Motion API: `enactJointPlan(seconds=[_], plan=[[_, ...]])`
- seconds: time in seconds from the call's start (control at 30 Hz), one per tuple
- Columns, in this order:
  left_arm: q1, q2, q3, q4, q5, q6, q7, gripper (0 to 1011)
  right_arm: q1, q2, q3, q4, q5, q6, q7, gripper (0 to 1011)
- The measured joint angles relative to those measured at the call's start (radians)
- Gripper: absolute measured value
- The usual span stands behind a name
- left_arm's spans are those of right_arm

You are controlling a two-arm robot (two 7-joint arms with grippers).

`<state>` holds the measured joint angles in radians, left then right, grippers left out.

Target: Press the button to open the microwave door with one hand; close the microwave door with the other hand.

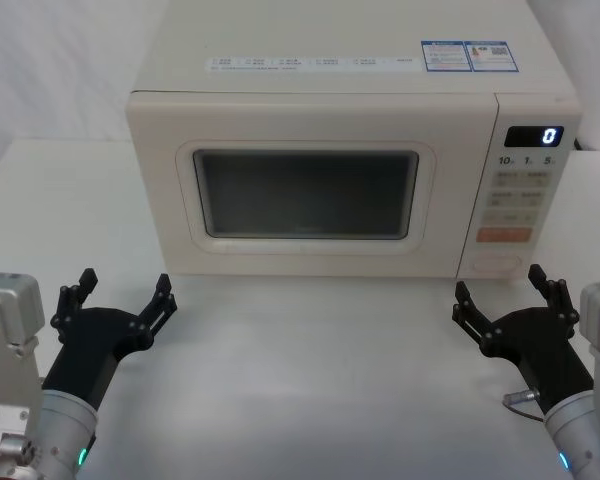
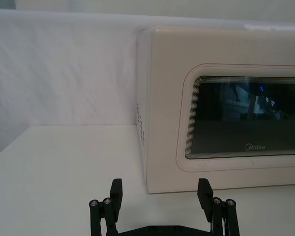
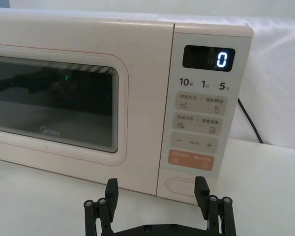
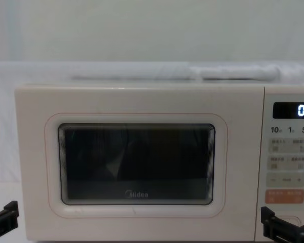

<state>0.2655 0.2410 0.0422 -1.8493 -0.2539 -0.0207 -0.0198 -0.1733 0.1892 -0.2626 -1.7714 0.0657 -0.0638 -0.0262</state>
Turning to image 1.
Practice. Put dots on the cream microwave oven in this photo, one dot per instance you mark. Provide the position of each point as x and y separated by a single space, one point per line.
330 30

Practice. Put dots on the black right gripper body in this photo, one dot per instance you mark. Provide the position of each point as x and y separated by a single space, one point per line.
540 345

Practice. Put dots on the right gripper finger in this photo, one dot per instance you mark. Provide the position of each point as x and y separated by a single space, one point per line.
555 297
472 317

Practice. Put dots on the white table cloth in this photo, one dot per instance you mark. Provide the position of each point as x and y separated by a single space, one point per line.
300 380

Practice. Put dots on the cream oven door with window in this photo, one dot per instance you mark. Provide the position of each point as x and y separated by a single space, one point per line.
155 200

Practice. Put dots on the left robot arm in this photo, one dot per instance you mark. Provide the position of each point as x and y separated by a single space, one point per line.
10 360

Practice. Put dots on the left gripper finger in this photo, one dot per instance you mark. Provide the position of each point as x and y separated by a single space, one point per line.
157 310
70 305

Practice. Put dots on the white curtain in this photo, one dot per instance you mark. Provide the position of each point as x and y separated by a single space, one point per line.
55 70

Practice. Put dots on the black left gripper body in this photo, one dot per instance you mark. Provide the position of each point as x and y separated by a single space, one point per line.
95 345

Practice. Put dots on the oven control panel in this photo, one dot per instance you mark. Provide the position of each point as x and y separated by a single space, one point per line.
522 200

